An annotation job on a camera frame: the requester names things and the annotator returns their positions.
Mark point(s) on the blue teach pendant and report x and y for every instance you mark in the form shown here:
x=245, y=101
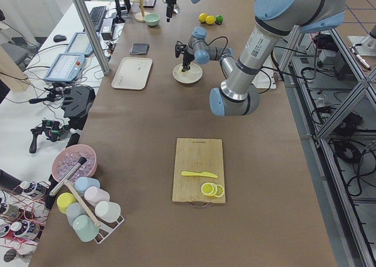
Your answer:
x=80, y=44
x=65, y=68

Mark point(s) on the pink bowl of ice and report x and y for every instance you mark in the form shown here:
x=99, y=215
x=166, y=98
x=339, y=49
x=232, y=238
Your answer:
x=69, y=157

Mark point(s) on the yellow lemon near lime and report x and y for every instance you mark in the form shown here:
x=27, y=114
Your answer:
x=210, y=19

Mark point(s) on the blue teach pendant near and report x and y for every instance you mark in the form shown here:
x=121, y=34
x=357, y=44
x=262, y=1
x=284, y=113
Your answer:
x=65, y=68

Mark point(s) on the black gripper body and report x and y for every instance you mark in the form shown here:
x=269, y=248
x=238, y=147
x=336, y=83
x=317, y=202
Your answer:
x=186, y=57
x=170, y=0

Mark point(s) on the lemon slice back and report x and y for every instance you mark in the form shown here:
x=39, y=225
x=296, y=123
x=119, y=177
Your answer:
x=219, y=192

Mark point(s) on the grey cup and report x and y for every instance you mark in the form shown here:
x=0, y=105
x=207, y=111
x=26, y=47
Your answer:
x=73, y=211

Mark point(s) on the green lime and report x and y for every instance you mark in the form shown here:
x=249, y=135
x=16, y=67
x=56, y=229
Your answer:
x=219, y=19

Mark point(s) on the black keyboard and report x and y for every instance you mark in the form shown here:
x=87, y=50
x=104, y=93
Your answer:
x=97, y=14

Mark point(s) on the yellow cup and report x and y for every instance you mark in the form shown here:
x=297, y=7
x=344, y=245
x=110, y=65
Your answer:
x=64, y=200

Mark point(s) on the blue cup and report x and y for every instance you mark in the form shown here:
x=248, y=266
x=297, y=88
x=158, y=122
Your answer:
x=83, y=183

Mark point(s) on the grey folded cloth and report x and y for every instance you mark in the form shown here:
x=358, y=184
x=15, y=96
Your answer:
x=139, y=49

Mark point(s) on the cream rabbit tray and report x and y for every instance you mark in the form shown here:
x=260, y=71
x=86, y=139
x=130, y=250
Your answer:
x=132, y=73

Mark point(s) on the aluminium frame post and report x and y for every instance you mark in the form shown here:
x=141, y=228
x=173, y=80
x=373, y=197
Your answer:
x=92, y=35

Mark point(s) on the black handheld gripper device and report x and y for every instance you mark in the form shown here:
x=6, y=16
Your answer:
x=52, y=130

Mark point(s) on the mint green cup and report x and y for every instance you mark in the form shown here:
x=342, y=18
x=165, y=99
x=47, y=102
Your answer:
x=85, y=228

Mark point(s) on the steel muddler black tip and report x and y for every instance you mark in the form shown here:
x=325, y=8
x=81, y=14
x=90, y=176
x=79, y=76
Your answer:
x=82, y=160

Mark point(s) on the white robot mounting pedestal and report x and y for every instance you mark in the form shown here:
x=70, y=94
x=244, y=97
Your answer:
x=265, y=79

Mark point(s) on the black computer mouse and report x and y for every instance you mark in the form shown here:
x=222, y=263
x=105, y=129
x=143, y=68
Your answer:
x=59, y=38

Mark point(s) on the yellow lemon outer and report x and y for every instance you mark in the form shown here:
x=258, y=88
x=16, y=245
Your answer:
x=202, y=17

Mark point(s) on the yellow plastic knife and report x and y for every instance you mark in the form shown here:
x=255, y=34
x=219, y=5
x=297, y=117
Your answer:
x=205, y=174

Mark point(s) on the pink cup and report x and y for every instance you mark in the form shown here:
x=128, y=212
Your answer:
x=93, y=195

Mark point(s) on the white wire cup rack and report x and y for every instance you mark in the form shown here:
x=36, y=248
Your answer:
x=104, y=225

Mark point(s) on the mint green bowl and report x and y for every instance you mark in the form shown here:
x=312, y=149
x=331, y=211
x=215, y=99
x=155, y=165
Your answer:
x=152, y=19

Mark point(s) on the blue teach pendant far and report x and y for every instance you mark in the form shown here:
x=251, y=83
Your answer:
x=80, y=44

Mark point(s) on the white cup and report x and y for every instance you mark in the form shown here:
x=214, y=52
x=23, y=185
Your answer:
x=108, y=211

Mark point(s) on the cream round plate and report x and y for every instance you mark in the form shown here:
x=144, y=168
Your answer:
x=187, y=77

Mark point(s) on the wooden mug tree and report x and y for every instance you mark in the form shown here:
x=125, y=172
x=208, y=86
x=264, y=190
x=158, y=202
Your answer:
x=140, y=16

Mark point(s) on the bamboo cutting board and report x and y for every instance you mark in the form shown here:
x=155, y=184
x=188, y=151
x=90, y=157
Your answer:
x=197, y=155

